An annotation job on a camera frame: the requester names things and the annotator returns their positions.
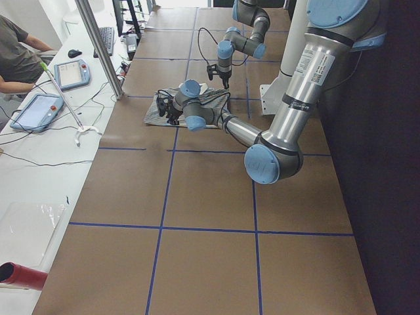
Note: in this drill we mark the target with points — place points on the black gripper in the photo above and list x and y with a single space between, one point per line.
224 77
172 114

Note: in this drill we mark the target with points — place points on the navy white striped polo shirt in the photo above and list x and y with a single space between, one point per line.
202 106

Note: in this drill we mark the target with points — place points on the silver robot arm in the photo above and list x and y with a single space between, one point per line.
250 14
321 31

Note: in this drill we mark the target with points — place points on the metal reacher grabber tool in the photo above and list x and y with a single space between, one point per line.
81 127

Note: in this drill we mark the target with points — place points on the black keyboard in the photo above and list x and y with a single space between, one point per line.
107 36

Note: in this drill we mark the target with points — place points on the upper teach pendant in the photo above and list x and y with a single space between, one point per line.
72 74

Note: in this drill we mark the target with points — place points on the teach pendant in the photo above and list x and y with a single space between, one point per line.
38 113
72 74

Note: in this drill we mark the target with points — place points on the black computer mouse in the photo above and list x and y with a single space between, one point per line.
72 53

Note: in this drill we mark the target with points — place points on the lower teach pendant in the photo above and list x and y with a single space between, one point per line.
38 113

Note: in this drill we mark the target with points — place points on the seated person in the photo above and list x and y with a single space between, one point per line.
20 67

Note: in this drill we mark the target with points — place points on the clear plastic sheet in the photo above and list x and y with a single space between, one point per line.
27 230

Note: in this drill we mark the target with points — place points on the red cylinder bottle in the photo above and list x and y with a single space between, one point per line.
22 276

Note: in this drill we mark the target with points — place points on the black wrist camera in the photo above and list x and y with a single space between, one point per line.
163 103
212 70

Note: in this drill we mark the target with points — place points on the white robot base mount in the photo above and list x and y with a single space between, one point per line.
271 94

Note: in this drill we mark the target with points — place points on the aluminium frame post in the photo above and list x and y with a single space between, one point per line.
92 28

